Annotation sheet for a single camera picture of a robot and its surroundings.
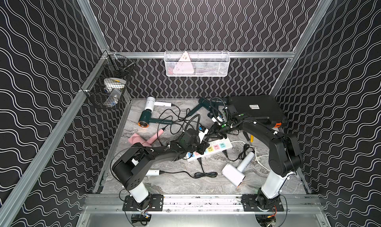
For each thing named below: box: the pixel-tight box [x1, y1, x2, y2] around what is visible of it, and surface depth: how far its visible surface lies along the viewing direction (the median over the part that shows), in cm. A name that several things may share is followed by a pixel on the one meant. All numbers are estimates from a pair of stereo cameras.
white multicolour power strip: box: [186, 137, 233, 162], surface depth 94 cm
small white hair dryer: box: [144, 96, 176, 112], surface depth 115 cm
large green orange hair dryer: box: [137, 109, 175, 128], surface depth 105 cm
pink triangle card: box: [172, 51, 194, 75], surface depth 92 cm
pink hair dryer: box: [127, 128, 165, 147], surface depth 96 cm
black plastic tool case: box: [228, 94, 289, 128], surface depth 108 cm
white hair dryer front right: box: [221, 151, 255, 188], surface depth 82 cm
